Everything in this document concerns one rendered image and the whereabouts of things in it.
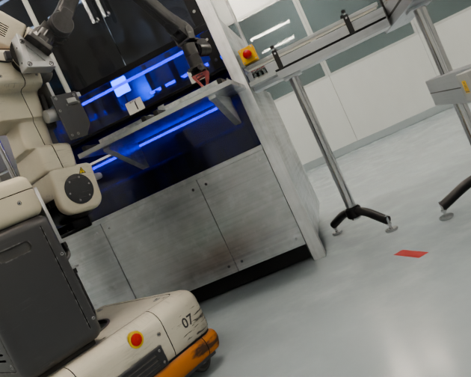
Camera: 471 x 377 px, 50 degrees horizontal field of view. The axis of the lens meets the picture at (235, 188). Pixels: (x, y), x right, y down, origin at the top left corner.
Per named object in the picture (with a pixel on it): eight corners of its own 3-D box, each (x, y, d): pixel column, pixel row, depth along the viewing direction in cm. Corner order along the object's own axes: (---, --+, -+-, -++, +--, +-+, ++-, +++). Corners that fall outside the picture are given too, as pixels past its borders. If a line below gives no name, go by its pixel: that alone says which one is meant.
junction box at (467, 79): (466, 101, 160) (454, 75, 160) (481, 94, 159) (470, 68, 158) (477, 100, 148) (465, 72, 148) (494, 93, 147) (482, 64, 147)
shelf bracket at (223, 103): (235, 125, 236) (224, 99, 235) (241, 123, 235) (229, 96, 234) (221, 127, 203) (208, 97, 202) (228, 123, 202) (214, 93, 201)
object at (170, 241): (67, 322, 379) (15, 215, 373) (324, 215, 335) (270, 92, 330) (-21, 394, 281) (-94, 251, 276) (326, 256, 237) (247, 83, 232)
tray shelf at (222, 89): (123, 150, 255) (122, 147, 255) (249, 89, 240) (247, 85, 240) (79, 158, 208) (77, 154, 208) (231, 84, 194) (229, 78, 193)
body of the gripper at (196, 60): (209, 71, 212) (202, 54, 213) (202, 66, 202) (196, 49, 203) (196, 78, 214) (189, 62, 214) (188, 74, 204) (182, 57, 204)
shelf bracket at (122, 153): (143, 169, 246) (132, 144, 246) (149, 166, 246) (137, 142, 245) (116, 177, 213) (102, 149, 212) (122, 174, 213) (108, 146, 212)
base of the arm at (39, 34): (13, 51, 163) (28, 33, 155) (25, 34, 167) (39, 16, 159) (37, 68, 167) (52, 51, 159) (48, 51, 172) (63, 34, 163)
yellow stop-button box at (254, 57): (246, 66, 238) (239, 52, 237) (260, 60, 236) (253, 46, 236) (244, 65, 230) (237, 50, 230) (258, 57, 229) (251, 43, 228)
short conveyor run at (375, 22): (253, 92, 241) (239, 61, 240) (257, 93, 257) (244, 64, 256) (391, 25, 227) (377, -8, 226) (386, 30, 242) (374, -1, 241)
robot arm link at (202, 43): (172, 35, 210) (184, 25, 204) (192, 34, 219) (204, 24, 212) (182, 62, 210) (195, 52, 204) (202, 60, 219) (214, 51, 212)
